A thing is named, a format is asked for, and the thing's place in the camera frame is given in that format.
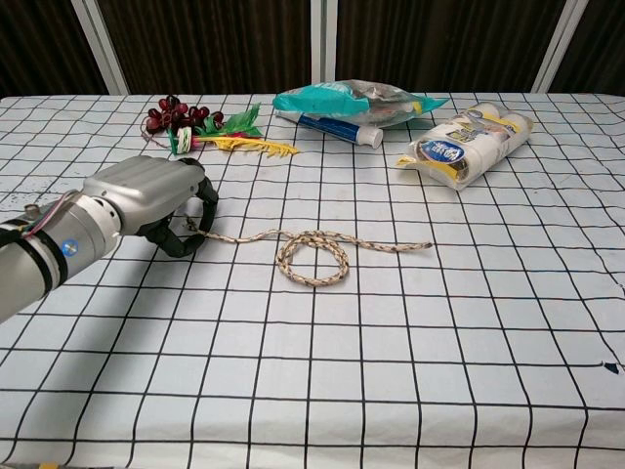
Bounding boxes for dark ribbed partition panel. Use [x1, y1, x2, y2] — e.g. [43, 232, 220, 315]
[335, 0, 570, 94]
[551, 0, 625, 95]
[0, 0, 111, 99]
[97, 0, 313, 95]

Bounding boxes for teal clear snack bag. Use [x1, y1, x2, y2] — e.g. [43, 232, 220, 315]
[271, 77, 450, 129]

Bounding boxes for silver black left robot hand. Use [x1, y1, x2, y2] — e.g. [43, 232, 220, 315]
[82, 154, 220, 259]

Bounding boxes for beige braided rope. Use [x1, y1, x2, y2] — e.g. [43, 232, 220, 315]
[183, 219, 434, 288]

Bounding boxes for dark red fake grapes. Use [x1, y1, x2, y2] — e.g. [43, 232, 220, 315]
[141, 95, 225, 148]

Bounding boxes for blue white toothpaste tube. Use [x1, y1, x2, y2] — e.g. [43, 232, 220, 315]
[274, 110, 385, 149]

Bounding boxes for white black-checked tablecloth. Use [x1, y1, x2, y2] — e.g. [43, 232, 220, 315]
[0, 92, 625, 469]

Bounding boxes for white partition frame post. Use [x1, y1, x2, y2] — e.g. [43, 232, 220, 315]
[311, 0, 337, 94]
[71, 0, 131, 95]
[531, 0, 595, 94]

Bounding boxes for white roll multipack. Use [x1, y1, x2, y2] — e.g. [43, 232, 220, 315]
[395, 101, 534, 190]

